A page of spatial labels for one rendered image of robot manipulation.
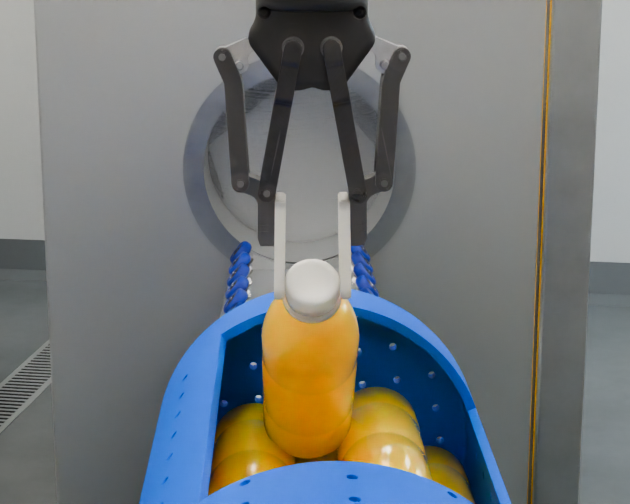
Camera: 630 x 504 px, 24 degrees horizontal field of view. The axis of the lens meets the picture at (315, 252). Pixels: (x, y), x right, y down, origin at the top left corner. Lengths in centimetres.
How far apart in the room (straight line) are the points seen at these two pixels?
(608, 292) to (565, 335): 387
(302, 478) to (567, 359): 107
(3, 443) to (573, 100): 282
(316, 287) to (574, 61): 87
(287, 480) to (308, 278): 19
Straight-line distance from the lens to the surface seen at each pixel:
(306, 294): 101
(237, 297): 218
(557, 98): 183
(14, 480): 409
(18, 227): 612
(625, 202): 571
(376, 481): 87
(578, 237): 187
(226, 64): 98
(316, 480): 87
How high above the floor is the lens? 157
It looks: 14 degrees down
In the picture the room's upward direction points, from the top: straight up
